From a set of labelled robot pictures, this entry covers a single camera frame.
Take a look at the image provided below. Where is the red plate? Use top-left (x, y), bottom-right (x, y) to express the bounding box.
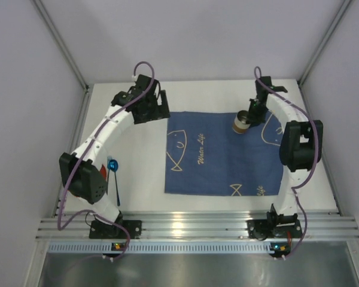
top-left (100, 165), bottom-right (107, 181)

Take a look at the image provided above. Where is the slotted cable duct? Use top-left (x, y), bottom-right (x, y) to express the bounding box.
top-left (48, 241), bottom-right (290, 254)

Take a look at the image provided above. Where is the brown paper cup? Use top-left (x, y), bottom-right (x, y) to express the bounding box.
top-left (232, 110), bottom-right (251, 134)

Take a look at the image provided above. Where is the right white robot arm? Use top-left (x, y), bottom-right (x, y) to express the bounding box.
top-left (247, 75), bottom-right (323, 216)

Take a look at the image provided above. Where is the blue fish placemat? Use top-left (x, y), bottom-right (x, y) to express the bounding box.
top-left (165, 112), bottom-right (284, 197)

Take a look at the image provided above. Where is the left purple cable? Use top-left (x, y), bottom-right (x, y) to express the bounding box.
top-left (57, 61), bottom-right (156, 260)

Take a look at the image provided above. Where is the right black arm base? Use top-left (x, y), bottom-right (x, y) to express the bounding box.
top-left (247, 219), bottom-right (302, 241)

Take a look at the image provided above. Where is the purple cable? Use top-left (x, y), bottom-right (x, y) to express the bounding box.
top-left (57, 61), bottom-right (156, 260)
top-left (253, 66), bottom-right (321, 260)

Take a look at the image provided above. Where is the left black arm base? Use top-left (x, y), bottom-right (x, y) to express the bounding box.
top-left (89, 219), bottom-right (142, 239)

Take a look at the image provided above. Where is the blue metal spoon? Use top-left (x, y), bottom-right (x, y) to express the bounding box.
top-left (110, 158), bottom-right (120, 207)

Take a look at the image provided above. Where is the aluminium mounting rail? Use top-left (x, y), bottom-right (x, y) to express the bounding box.
top-left (35, 210), bottom-right (359, 242)

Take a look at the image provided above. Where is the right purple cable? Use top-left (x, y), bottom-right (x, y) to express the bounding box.
top-left (253, 66), bottom-right (321, 260)

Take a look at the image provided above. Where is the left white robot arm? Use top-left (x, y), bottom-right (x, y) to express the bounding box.
top-left (59, 75), bottom-right (170, 225)

